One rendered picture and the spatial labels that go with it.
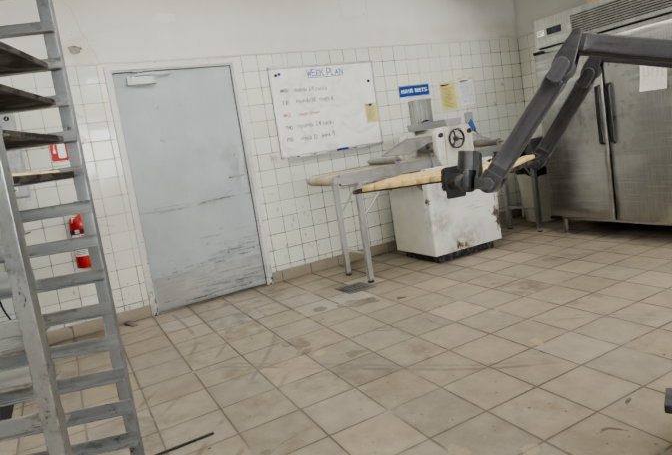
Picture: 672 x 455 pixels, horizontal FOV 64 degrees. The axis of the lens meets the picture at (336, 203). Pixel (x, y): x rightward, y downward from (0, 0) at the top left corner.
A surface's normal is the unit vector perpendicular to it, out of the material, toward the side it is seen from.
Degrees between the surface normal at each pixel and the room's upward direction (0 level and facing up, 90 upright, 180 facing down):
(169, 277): 90
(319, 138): 90
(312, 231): 90
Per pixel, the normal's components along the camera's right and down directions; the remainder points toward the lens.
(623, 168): -0.87, 0.19
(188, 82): 0.47, 0.03
